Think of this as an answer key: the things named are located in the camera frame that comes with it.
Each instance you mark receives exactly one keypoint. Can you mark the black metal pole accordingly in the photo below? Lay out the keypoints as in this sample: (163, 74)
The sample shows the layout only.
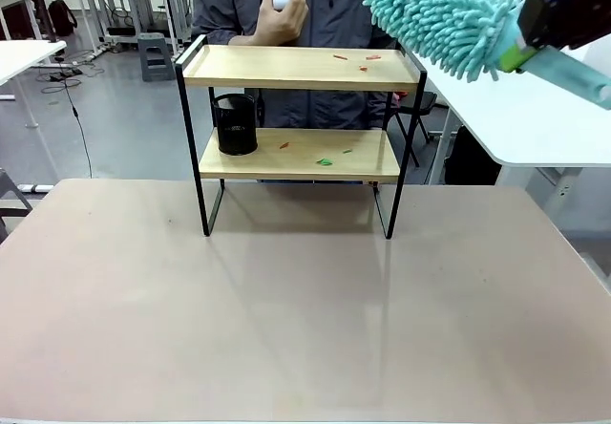
(45, 4)

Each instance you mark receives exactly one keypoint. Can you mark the white side table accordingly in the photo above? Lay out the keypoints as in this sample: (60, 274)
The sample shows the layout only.
(520, 123)
(24, 56)

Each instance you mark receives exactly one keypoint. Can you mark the black backpack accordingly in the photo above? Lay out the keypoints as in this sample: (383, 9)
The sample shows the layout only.
(62, 17)

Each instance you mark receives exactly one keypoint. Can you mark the teal microfibre duster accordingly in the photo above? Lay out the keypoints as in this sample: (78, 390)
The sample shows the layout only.
(439, 18)

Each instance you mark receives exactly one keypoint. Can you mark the black bag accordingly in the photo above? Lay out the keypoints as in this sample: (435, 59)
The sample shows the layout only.
(470, 159)

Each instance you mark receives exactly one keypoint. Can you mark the white power strip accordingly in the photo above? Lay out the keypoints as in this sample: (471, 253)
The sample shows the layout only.
(35, 188)

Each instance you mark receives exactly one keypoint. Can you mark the grey plastic step stool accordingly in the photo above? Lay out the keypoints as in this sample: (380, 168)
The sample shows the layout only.
(155, 58)

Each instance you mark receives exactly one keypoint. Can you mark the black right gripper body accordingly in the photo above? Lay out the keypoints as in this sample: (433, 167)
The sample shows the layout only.
(568, 8)

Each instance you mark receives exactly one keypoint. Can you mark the black mesh pen holder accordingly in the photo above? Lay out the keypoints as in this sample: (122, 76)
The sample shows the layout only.
(237, 130)

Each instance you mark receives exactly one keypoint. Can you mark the two-tier wooden shelf black frame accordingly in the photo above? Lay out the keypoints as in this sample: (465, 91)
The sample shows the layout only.
(296, 69)

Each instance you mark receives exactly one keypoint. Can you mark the black folding chair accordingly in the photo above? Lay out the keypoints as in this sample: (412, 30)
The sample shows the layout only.
(422, 104)

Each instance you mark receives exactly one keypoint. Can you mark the grey chair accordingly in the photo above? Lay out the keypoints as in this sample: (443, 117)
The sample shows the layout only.
(12, 204)

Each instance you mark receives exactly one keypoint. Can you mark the person's grey jacket torso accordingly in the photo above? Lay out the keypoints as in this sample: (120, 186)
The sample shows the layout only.
(334, 8)

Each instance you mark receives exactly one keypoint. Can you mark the person's right hand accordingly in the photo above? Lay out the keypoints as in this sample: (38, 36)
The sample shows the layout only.
(284, 25)

